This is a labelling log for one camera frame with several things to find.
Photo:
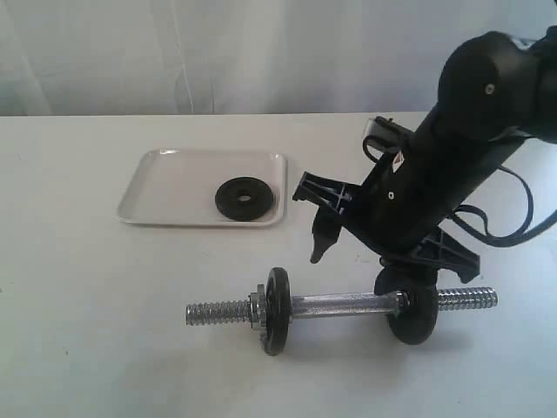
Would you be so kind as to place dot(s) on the black weight plate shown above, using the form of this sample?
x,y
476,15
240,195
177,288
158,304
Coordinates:
x,y
244,199

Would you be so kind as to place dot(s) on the black plate with collar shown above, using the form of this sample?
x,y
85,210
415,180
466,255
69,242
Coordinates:
x,y
278,311

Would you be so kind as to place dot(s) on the white backdrop curtain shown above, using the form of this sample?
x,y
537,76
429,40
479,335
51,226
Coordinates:
x,y
224,57

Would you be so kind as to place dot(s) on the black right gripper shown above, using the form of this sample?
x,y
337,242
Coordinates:
x,y
398,207

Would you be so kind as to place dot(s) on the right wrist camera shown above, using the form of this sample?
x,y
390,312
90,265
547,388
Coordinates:
x,y
384,136

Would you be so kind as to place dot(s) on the white rectangular tray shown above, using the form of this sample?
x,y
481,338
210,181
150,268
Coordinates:
x,y
177,187

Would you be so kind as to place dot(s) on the black plate without collar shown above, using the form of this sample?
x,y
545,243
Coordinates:
x,y
417,318

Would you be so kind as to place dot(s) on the chrome spin collar nut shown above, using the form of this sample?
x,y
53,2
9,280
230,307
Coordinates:
x,y
257,304

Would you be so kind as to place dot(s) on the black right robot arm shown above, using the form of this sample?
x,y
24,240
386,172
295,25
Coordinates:
x,y
495,92

